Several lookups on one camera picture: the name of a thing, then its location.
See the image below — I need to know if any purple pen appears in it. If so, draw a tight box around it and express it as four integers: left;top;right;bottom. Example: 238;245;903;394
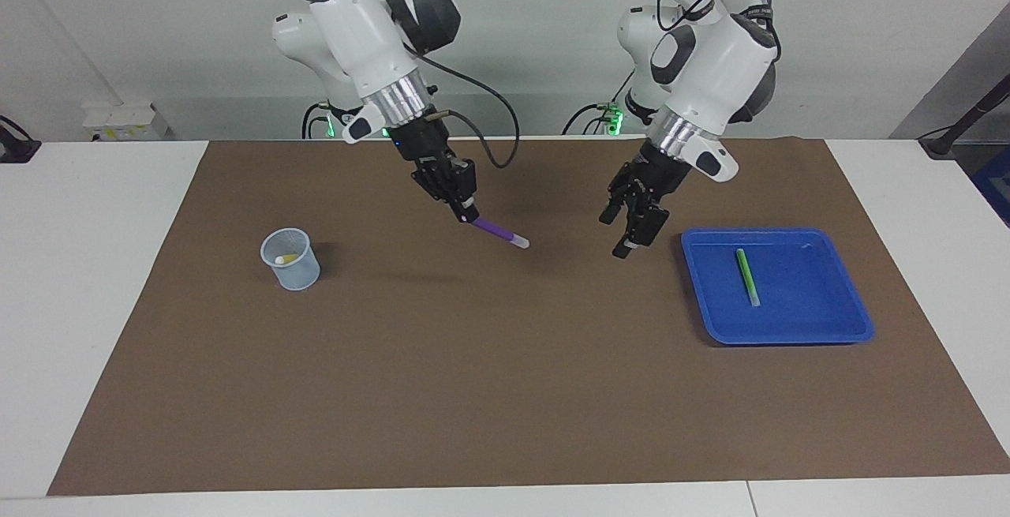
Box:
469;215;531;250

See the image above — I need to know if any green pen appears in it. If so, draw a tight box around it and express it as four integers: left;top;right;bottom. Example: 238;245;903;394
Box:
735;248;762;308

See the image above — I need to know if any blue plastic tray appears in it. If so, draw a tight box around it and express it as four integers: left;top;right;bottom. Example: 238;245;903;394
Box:
680;227;875;346

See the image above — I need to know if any brown table mat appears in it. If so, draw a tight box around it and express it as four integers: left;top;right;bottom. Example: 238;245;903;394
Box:
47;137;1010;496

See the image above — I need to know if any translucent plastic cup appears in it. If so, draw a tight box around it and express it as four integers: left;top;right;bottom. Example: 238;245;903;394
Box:
260;227;322;291

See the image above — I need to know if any black pole stand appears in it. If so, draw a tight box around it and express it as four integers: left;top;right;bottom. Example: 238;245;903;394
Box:
918;75;1010;159

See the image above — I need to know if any blue crate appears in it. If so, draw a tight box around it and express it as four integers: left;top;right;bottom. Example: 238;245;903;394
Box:
972;146;1010;227

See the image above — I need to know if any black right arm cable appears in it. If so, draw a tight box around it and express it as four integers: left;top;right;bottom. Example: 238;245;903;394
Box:
406;43;522;170

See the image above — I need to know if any black base cable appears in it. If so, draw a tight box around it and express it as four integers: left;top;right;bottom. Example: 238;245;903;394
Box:
302;101;331;140
562;67;636;137

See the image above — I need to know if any black clamp mount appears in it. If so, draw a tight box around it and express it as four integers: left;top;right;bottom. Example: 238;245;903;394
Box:
0;114;42;164

